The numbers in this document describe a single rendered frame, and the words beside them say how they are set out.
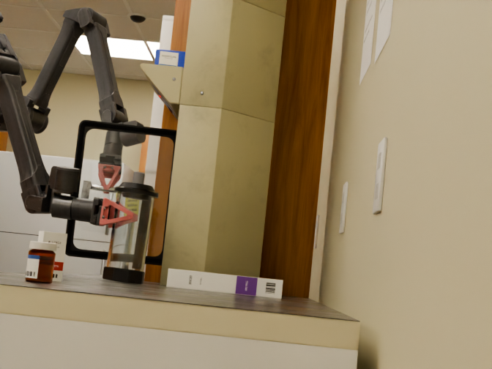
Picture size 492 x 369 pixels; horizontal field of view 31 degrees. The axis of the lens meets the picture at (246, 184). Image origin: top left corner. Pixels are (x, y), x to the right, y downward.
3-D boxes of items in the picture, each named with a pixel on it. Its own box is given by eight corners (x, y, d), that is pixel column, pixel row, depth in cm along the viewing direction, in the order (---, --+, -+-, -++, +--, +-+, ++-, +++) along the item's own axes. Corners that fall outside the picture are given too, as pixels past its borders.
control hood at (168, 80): (189, 125, 263) (193, 92, 264) (179, 104, 230) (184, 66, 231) (151, 121, 263) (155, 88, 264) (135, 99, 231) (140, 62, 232)
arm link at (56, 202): (51, 215, 221) (45, 217, 215) (55, 188, 221) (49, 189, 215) (78, 219, 221) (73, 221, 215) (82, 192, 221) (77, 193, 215)
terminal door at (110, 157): (168, 266, 257) (183, 130, 261) (62, 255, 254) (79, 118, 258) (168, 266, 258) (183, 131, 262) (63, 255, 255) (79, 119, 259)
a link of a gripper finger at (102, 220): (138, 203, 218) (100, 198, 218) (133, 200, 211) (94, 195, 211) (133, 230, 217) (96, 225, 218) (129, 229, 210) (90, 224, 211)
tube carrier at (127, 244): (148, 279, 221) (160, 194, 223) (143, 280, 211) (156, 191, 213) (105, 273, 222) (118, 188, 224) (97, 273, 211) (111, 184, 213)
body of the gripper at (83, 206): (108, 200, 223) (80, 197, 223) (101, 198, 213) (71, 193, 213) (105, 226, 222) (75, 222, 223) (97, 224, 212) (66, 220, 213)
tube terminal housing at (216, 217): (258, 293, 257) (283, 34, 265) (257, 295, 225) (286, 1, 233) (172, 284, 258) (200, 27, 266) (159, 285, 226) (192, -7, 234)
